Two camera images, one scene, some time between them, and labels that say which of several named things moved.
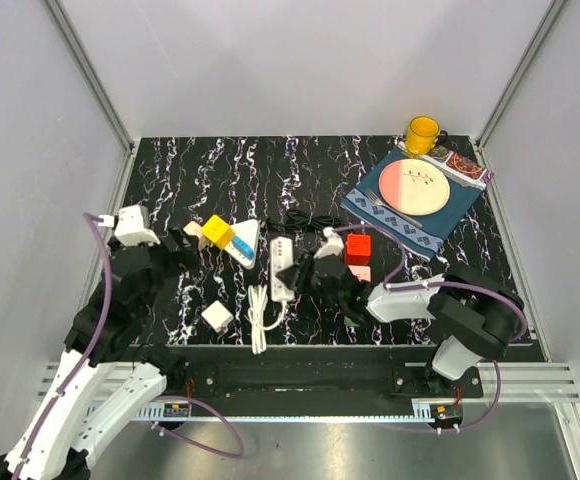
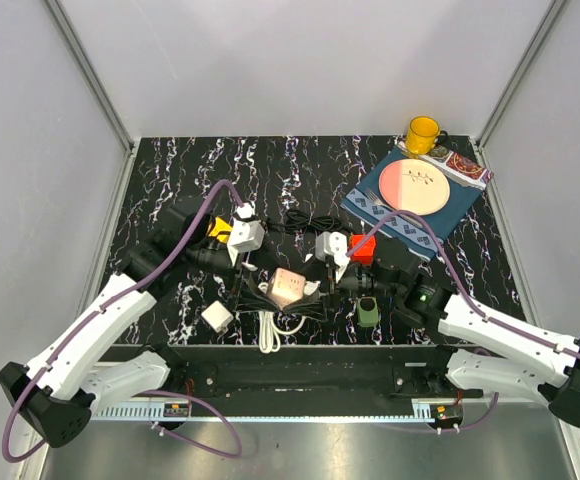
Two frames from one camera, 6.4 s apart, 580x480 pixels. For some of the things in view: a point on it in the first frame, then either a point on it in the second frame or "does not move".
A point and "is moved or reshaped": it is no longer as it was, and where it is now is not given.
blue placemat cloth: [422, 234] does not move
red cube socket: [358, 249] does not move
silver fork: [391, 209] does not move
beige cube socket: [194, 228] is moved or reshaped
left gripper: [187, 257] to [249, 300]
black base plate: [318, 374] does not move
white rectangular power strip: [281, 258] is moved or reshaped
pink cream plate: [414, 187] does not move
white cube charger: [218, 317] does not move
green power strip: [348, 322] is moved or reshaped
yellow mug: [424, 135] does not move
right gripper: [297, 275] to [313, 305]
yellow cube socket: [218, 231] does not move
